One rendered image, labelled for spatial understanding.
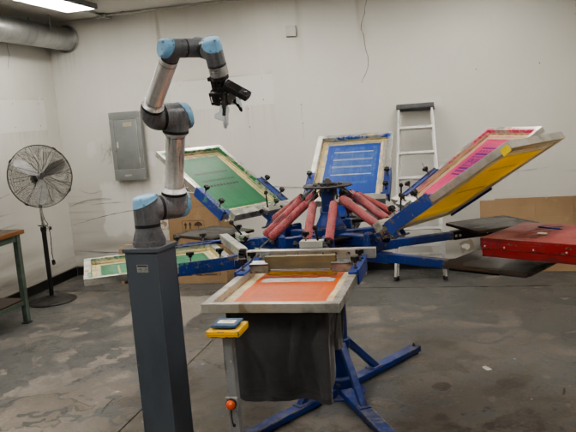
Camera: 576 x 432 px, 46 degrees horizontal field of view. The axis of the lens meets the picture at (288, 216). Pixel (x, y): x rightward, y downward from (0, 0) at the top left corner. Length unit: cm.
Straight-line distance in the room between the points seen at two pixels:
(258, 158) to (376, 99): 145
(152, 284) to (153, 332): 22
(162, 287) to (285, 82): 470
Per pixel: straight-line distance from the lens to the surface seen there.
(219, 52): 274
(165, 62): 280
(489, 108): 732
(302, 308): 277
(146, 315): 320
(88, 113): 842
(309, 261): 334
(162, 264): 313
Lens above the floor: 174
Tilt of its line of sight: 8 degrees down
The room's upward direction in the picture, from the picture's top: 4 degrees counter-clockwise
